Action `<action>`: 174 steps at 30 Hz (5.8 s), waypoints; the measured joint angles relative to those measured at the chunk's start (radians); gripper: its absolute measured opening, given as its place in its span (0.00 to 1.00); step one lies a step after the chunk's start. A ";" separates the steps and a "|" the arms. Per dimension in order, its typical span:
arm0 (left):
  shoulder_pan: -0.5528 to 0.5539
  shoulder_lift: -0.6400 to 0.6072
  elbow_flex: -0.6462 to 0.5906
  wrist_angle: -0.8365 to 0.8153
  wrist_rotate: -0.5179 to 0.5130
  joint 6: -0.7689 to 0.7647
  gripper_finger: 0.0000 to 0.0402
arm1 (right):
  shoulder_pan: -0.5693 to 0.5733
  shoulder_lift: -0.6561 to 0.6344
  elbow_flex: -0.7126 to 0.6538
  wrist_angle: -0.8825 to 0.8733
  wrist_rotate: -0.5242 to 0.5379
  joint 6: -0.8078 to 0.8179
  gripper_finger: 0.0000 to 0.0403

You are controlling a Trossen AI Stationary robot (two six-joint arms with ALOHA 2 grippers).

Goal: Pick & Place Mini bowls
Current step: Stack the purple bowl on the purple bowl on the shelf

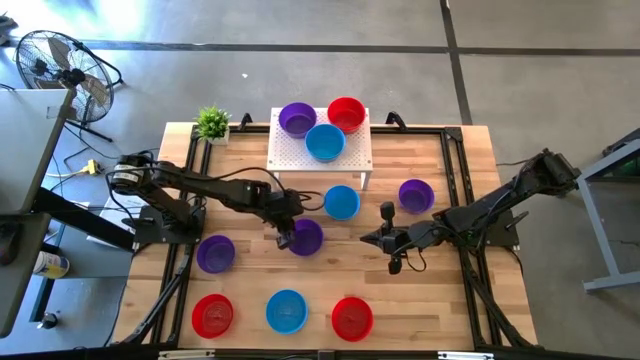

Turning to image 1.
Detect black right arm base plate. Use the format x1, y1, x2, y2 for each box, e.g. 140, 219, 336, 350
447, 209, 521, 250

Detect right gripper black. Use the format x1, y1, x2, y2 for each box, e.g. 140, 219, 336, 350
359, 199, 436, 276

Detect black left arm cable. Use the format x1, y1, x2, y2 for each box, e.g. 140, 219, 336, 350
207, 166, 327, 212

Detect silver metal bracket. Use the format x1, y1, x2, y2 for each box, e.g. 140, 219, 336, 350
437, 351, 495, 360
158, 349, 216, 360

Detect small potted green plant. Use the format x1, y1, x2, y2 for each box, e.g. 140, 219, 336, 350
193, 104, 233, 147

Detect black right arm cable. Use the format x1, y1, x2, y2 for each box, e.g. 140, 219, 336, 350
402, 227, 431, 274

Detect grey metal desk frame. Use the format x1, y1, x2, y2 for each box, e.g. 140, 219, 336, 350
577, 139, 640, 294

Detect red plastic mini bowl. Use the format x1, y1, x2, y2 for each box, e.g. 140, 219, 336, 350
327, 96, 367, 135
191, 293, 235, 340
330, 296, 375, 343

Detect purple plastic mini bowl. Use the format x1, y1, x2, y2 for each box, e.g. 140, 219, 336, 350
195, 234, 237, 275
287, 218, 325, 258
398, 178, 436, 215
277, 101, 318, 140

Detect white perforated shelf riser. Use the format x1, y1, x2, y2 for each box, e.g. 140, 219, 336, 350
266, 106, 375, 191

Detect black aluminium table frame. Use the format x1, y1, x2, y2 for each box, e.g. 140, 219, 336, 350
119, 124, 539, 351

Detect white spray can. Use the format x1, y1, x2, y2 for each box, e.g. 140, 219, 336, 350
32, 250, 71, 280

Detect blue plastic mini bowl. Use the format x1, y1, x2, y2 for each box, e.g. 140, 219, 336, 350
304, 123, 347, 164
265, 288, 309, 335
323, 184, 362, 222

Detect black floor fan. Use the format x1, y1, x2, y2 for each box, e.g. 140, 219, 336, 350
14, 29, 125, 144

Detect white floor box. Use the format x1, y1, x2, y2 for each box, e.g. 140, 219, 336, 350
87, 192, 146, 247

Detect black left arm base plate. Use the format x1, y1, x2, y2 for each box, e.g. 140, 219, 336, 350
133, 204, 207, 246

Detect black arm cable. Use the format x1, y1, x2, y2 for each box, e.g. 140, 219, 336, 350
207, 166, 327, 212
402, 227, 431, 274

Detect black desk leg beam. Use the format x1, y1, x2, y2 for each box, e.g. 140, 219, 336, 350
30, 187, 137, 253

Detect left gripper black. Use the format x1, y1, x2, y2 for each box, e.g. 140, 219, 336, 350
262, 188, 306, 251

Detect office desk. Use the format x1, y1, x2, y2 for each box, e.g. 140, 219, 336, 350
0, 88, 76, 216
0, 212, 51, 339

